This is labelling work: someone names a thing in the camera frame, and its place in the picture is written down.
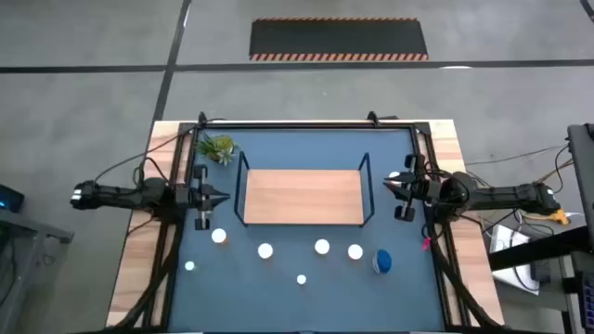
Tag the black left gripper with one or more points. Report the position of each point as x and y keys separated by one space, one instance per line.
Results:
x=185 y=197

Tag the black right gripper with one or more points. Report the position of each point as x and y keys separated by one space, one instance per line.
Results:
x=424 y=190

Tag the large orange pill bottle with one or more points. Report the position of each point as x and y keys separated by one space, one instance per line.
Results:
x=219 y=235
x=355 y=252
x=394 y=174
x=265 y=250
x=322 y=246

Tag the small green pill bottle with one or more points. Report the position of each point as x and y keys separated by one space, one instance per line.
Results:
x=189 y=265

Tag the blue-capped Tums bottle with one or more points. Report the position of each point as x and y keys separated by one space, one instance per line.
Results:
x=382 y=261

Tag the small orange pill bottle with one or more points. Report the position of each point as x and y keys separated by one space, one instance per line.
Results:
x=301 y=279

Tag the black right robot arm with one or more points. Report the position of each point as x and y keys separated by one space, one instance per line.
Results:
x=501 y=195

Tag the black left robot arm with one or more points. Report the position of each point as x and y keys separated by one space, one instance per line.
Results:
x=120 y=195

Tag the potted green succulent plant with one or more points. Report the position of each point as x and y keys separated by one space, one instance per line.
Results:
x=217 y=147

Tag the white box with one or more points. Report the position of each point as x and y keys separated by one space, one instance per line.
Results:
x=503 y=241

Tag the blue table mat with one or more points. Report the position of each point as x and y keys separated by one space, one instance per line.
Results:
x=278 y=306

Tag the black desk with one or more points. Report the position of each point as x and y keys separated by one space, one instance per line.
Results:
x=533 y=253

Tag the yellow power splitter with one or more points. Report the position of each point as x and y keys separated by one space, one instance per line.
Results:
x=559 y=216

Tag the black striped-edge floor mat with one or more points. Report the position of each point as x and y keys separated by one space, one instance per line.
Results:
x=339 y=39

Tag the black monitor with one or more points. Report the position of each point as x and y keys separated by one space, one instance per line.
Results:
x=584 y=176

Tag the grey metal cart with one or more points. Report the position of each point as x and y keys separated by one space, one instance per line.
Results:
x=28 y=227

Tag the black device blue light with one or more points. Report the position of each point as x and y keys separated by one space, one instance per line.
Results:
x=11 y=197

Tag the black keyboard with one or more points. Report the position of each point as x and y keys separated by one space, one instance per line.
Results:
x=588 y=297

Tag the wooden shelf black metal frame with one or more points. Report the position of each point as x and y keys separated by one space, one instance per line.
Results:
x=301 y=197

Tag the black metal table frame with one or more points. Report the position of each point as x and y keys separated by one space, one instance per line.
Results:
x=301 y=125

